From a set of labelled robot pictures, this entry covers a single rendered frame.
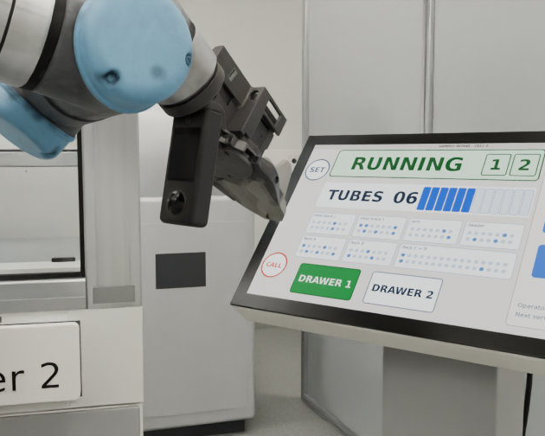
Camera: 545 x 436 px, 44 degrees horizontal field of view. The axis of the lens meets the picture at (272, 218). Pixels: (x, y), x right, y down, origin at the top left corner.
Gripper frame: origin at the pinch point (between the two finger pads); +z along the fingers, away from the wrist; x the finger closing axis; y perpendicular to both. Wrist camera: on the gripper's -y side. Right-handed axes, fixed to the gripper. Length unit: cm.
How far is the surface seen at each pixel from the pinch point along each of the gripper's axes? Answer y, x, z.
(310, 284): -0.4, 2.0, 14.7
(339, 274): 1.6, -1.7, 14.7
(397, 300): -1.0, -10.8, 14.7
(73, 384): -22.1, 32.5, 13.2
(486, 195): 15.1, -17.6, 14.8
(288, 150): 203, 214, 228
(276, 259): 2.7, 9.0, 14.7
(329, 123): 134, 108, 129
